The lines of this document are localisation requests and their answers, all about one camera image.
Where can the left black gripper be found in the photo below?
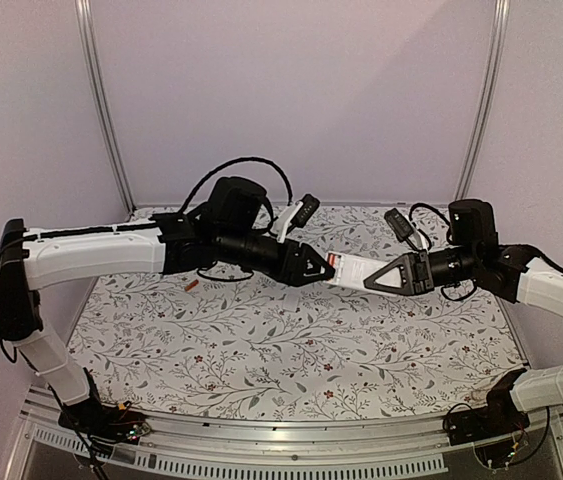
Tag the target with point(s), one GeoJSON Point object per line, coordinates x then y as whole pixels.
{"type": "Point", "coordinates": [296, 276]}

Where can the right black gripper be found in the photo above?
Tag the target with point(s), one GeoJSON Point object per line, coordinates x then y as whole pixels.
{"type": "Point", "coordinates": [424, 272]}

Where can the white remote control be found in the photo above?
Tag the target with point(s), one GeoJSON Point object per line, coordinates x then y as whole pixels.
{"type": "Point", "coordinates": [351, 270]}

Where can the white battery cover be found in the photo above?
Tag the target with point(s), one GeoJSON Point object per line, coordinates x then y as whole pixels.
{"type": "Point", "coordinates": [291, 303]}

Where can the orange battery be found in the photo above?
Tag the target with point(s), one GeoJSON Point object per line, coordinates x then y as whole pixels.
{"type": "Point", "coordinates": [191, 285]}

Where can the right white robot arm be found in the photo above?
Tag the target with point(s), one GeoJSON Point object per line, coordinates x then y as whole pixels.
{"type": "Point", "coordinates": [517, 273]}

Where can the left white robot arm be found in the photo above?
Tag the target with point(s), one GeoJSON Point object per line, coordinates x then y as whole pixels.
{"type": "Point", "coordinates": [221, 229]}

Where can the floral patterned table mat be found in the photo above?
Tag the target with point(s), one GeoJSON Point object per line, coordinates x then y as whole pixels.
{"type": "Point", "coordinates": [226, 348]}

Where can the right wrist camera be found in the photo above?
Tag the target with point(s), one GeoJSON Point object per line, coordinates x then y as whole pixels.
{"type": "Point", "coordinates": [399, 224]}

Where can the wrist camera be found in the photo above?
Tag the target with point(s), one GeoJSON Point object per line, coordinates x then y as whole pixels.
{"type": "Point", "coordinates": [307, 207]}
{"type": "Point", "coordinates": [399, 224]}

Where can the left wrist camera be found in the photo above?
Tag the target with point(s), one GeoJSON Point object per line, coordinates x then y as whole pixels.
{"type": "Point", "coordinates": [307, 207]}

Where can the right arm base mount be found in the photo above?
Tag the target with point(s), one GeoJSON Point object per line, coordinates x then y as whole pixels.
{"type": "Point", "coordinates": [465, 424]}

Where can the right aluminium frame post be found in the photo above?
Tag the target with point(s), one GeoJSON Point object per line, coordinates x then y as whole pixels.
{"type": "Point", "coordinates": [486, 98]}

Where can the aluminium frame post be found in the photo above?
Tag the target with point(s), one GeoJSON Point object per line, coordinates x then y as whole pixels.
{"type": "Point", "coordinates": [486, 98]}
{"type": "Point", "coordinates": [94, 71]}

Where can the front aluminium rail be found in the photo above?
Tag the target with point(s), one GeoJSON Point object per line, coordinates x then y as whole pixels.
{"type": "Point", "coordinates": [200, 447]}

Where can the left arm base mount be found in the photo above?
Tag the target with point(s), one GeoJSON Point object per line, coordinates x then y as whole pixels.
{"type": "Point", "coordinates": [104, 423]}

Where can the left aluminium frame post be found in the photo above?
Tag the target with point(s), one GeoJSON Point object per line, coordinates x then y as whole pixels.
{"type": "Point", "coordinates": [94, 71]}

